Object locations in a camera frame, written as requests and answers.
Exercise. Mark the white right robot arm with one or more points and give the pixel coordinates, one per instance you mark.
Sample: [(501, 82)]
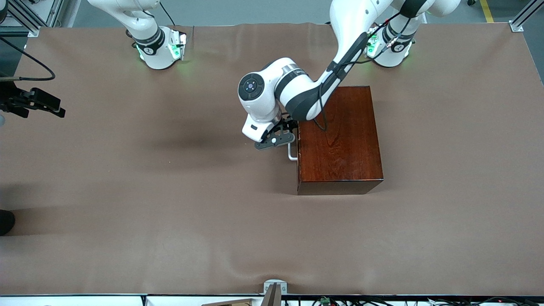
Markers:
[(153, 55)]

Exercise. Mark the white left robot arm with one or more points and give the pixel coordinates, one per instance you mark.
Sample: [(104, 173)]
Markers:
[(263, 106)]

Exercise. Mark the brown table mat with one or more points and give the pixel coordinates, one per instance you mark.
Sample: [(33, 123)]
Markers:
[(170, 246)]

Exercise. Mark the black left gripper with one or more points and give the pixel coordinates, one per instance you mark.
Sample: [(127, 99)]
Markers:
[(288, 122)]

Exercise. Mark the black shoe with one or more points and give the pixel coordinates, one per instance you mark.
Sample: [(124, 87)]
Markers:
[(5, 222)]

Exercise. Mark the yellow floor tape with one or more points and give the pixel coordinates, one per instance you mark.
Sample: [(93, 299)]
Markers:
[(487, 12)]

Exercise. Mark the aluminium profile post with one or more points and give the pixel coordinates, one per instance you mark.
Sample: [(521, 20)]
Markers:
[(520, 21)]

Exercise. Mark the light wooden board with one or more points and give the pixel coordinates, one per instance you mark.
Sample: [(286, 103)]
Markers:
[(229, 303)]

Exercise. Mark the dark red wooden cabinet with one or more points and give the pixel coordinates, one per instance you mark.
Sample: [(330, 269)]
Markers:
[(340, 148)]

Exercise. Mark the aluminium frame structure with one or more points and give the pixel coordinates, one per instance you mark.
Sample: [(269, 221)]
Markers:
[(25, 23)]

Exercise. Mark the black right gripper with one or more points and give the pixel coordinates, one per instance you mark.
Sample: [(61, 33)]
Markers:
[(12, 102)]

